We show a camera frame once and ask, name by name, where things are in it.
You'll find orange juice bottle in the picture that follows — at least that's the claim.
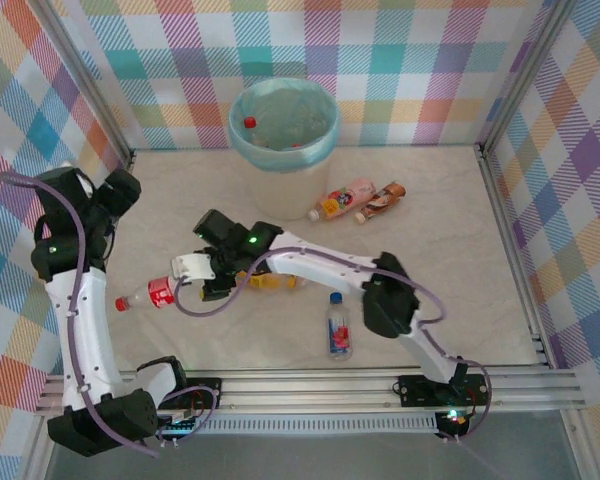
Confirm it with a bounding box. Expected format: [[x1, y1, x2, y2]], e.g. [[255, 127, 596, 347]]
[[234, 269, 299, 292]]

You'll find pink label drink bottle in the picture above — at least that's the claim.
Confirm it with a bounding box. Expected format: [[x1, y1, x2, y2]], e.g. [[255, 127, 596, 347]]
[[307, 178, 377, 222]]

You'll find blue-cap bottle blue label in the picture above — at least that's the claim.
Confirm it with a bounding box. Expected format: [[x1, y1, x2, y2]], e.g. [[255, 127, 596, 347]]
[[326, 292, 355, 362]]

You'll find brown label drink bottle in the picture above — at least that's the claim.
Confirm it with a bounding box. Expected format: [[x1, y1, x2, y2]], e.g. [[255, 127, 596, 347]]
[[354, 181, 408, 224]]

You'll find left controller circuit board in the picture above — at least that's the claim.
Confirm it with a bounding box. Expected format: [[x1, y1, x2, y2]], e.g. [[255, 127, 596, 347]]
[[158, 413, 201, 441]]

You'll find controller circuit board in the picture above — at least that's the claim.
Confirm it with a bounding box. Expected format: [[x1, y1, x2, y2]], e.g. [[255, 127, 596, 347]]
[[435, 409, 471, 439], [158, 413, 201, 441]]

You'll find right controller circuit board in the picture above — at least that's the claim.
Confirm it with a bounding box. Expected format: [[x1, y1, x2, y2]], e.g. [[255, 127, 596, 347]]
[[435, 409, 471, 439]]

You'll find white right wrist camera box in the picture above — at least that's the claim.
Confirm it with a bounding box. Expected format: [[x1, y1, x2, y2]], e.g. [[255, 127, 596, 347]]
[[171, 253, 216, 282]]

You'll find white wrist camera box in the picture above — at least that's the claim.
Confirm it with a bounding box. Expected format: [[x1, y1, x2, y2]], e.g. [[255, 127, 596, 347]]
[[59, 158, 94, 199], [171, 253, 216, 282]]

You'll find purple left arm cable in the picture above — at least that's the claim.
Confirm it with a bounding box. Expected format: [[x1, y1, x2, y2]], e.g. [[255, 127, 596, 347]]
[[0, 171, 217, 459]]

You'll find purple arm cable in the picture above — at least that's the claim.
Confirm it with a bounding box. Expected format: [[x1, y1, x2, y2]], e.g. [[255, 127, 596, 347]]
[[0, 171, 217, 459], [174, 247, 494, 444]]

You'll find aluminium table side rail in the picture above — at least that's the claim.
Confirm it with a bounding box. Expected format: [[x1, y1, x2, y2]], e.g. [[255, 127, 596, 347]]
[[476, 143, 555, 370], [69, 149, 137, 374]]

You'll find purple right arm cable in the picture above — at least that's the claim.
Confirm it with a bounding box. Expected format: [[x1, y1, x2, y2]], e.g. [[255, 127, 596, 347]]
[[174, 247, 494, 444]]

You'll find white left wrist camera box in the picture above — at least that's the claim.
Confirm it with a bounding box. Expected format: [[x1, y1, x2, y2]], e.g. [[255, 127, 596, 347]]
[[59, 158, 94, 199]]

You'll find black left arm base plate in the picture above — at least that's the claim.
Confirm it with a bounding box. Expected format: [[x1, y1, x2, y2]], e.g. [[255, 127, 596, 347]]
[[179, 377, 223, 412]]

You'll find aluminium frame post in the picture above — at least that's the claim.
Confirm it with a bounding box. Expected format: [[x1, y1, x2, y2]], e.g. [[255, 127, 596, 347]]
[[38, 0, 135, 169], [479, 0, 579, 157]]

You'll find aluminium mounting rail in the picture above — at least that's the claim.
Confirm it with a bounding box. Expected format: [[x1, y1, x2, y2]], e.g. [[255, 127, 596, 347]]
[[34, 367, 589, 416]]

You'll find slotted grey cable duct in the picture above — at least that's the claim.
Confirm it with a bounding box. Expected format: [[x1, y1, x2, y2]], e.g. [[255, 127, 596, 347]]
[[154, 417, 439, 436]]

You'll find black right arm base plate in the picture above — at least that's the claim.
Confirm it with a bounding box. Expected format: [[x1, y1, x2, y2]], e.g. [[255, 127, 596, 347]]
[[397, 373, 491, 407]]

